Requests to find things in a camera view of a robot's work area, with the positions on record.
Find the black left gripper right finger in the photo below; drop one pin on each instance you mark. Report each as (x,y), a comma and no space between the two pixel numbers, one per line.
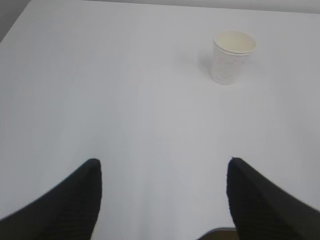
(261,210)

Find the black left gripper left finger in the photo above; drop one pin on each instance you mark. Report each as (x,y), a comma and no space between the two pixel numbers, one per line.
(69,211)

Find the white paper cup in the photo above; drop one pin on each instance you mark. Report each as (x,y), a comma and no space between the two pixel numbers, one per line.
(231,50)

